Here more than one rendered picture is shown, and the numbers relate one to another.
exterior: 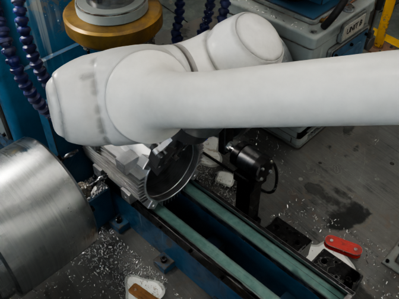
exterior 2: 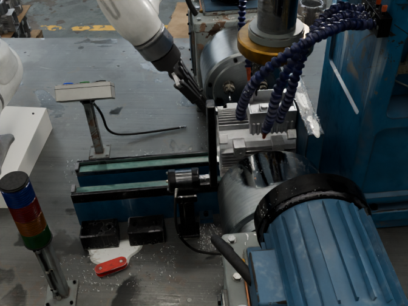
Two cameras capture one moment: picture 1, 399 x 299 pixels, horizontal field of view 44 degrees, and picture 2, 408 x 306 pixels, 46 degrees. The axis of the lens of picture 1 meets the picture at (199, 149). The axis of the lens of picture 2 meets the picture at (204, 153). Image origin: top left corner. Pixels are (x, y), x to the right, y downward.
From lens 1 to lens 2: 1.57 m
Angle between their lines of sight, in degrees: 85
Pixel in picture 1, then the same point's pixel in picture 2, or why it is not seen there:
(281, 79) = not seen: outside the picture
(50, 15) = (346, 50)
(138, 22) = (244, 36)
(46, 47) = (340, 66)
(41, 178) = (224, 50)
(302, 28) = (247, 237)
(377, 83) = not seen: outside the picture
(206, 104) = not seen: outside the picture
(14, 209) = (216, 43)
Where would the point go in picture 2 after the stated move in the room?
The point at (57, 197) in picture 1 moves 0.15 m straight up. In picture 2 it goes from (213, 59) to (211, 12)
